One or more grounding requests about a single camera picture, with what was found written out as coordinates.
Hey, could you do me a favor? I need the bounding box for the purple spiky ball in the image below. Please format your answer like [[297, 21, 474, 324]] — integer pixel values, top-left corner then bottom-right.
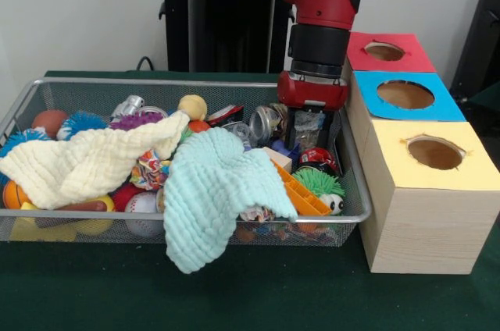
[[110, 111, 169, 131]]

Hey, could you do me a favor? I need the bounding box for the cream waffle cloth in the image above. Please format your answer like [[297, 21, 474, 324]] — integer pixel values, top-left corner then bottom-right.
[[0, 111, 191, 210]]

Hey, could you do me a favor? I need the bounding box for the blue spiky ball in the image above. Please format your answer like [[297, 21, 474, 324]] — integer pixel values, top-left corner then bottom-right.
[[61, 111, 109, 141]]

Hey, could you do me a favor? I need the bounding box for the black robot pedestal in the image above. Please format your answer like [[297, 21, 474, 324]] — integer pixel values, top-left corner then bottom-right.
[[150, 0, 296, 73]]

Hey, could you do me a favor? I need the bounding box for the clear plastic bottle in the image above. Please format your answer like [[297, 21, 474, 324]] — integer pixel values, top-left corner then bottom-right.
[[295, 109, 326, 144]]

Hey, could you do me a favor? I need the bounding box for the shallow wire mesh bin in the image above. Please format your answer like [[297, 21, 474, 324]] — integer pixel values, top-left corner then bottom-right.
[[0, 77, 372, 248]]

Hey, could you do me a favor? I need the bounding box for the mint waffle cloth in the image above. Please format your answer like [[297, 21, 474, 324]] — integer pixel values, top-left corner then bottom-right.
[[162, 126, 300, 274]]

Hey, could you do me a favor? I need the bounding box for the white baseball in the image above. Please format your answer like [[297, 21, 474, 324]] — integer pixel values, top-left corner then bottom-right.
[[124, 191, 161, 237]]

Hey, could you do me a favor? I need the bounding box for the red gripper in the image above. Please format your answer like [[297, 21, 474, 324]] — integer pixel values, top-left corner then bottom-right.
[[277, 69, 350, 149]]

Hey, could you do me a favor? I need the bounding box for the orange plastic grid toy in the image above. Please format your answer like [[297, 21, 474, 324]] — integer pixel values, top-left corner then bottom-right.
[[274, 162, 333, 217]]

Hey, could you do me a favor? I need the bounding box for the dark green table cloth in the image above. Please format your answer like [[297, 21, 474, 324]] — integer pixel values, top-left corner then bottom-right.
[[465, 81, 500, 121], [0, 69, 500, 331]]

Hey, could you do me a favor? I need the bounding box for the black upright panel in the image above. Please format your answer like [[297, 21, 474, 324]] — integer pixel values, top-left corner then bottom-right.
[[448, 0, 500, 92]]

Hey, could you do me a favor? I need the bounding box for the plain wooden block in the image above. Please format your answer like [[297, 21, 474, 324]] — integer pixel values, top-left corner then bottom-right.
[[262, 146, 294, 174]]

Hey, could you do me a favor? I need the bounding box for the reddish brown ball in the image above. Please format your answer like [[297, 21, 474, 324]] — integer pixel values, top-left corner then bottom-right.
[[30, 109, 70, 139]]

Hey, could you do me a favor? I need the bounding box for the black looped cable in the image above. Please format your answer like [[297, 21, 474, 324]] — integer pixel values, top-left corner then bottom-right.
[[136, 56, 157, 72]]

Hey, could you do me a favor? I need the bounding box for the wooden three-hole box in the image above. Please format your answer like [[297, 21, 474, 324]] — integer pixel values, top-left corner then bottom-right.
[[339, 32, 500, 276]]

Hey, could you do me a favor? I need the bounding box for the green spiky toy with eyes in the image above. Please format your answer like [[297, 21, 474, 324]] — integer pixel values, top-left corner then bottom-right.
[[293, 168, 347, 215]]

